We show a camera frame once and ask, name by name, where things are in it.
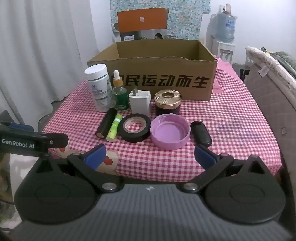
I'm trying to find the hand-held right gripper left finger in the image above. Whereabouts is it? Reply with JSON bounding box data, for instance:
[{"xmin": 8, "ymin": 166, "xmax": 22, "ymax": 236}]
[{"xmin": 35, "ymin": 144, "xmax": 121, "ymax": 193}]

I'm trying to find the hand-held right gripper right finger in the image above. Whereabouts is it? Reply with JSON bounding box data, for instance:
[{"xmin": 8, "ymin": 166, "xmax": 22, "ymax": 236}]
[{"xmin": 181, "ymin": 145, "xmax": 266, "ymax": 194}]

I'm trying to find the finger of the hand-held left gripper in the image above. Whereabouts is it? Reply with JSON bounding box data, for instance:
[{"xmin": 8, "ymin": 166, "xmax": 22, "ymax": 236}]
[
  {"xmin": 42, "ymin": 133, "xmax": 69, "ymax": 153},
  {"xmin": 0, "ymin": 121, "xmax": 33, "ymax": 133}
]

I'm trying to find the green lip balm tube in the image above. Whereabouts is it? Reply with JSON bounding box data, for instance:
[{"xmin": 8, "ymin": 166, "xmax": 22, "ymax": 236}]
[{"xmin": 106, "ymin": 113, "xmax": 123, "ymax": 142}]

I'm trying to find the black cylindrical battery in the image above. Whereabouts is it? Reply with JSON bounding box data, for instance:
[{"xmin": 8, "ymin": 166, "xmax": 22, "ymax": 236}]
[{"xmin": 95, "ymin": 108, "xmax": 118, "ymax": 139}]

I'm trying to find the black tape roll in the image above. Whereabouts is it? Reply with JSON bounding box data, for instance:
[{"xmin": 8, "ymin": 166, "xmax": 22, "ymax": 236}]
[{"xmin": 117, "ymin": 113, "xmax": 152, "ymax": 142}]

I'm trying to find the purple plastic lid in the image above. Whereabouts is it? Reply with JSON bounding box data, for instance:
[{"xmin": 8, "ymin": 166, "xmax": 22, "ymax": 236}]
[{"xmin": 150, "ymin": 113, "xmax": 191, "ymax": 151}]

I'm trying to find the green dropper bottle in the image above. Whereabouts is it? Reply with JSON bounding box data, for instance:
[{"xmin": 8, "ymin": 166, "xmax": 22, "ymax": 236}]
[{"xmin": 112, "ymin": 70, "xmax": 129, "ymax": 112}]

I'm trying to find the white supplement bottle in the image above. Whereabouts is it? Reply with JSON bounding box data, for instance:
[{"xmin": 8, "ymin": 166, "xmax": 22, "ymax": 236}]
[{"xmin": 84, "ymin": 64, "xmax": 112, "ymax": 113}]

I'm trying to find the gold lid jar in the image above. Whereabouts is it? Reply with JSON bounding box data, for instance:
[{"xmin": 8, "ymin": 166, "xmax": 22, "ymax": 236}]
[{"xmin": 154, "ymin": 89, "xmax": 182, "ymax": 116}]

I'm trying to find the brown cardboard box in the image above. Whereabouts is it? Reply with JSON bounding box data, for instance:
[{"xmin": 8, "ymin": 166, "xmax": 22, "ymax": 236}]
[{"xmin": 87, "ymin": 39, "xmax": 218, "ymax": 102}]

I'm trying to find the black oval case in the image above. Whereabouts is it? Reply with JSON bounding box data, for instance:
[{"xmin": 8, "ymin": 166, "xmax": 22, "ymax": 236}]
[{"xmin": 190, "ymin": 120, "xmax": 212, "ymax": 148}]

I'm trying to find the pink checkered tablecloth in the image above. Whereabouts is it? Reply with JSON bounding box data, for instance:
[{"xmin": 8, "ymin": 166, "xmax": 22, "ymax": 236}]
[{"xmin": 42, "ymin": 54, "xmax": 281, "ymax": 183}]

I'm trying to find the small white tube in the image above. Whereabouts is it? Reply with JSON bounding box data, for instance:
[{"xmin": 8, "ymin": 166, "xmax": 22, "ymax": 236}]
[{"xmin": 129, "ymin": 87, "xmax": 151, "ymax": 115}]

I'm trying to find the white curtain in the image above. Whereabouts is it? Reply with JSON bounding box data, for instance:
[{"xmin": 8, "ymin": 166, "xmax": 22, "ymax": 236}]
[{"xmin": 0, "ymin": 0, "xmax": 97, "ymax": 126}]

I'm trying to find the grey mattress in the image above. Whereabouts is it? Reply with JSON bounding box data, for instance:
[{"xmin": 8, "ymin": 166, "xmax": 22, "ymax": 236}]
[{"xmin": 245, "ymin": 61, "xmax": 296, "ymax": 176}]

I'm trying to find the white water dispenser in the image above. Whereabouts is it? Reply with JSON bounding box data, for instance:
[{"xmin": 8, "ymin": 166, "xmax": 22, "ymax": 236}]
[{"xmin": 206, "ymin": 14, "xmax": 236, "ymax": 65}]

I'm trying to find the white fluffy blanket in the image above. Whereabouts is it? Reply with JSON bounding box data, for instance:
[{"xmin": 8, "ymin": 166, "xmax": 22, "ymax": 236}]
[{"xmin": 245, "ymin": 46, "xmax": 296, "ymax": 81}]

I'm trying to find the grey blanket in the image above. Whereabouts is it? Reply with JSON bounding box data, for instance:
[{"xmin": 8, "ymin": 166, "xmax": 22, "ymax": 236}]
[{"xmin": 261, "ymin": 47, "xmax": 296, "ymax": 78}]

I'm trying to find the blue water jug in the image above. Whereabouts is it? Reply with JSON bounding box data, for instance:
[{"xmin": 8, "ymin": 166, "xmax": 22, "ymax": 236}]
[{"xmin": 214, "ymin": 13, "xmax": 236, "ymax": 42}]

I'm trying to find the blue patterned hanging cloth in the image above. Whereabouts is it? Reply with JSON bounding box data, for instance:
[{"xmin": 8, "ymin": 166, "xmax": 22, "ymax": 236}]
[{"xmin": 110, "ymin": 0, "xmax": 211, "ymax": 40}]

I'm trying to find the orange top product box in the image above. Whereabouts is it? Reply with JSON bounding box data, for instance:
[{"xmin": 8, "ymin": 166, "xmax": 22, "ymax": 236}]
[{"xmin": 113, "ymin": 8, "xmax": 169, "ymax": 42}]

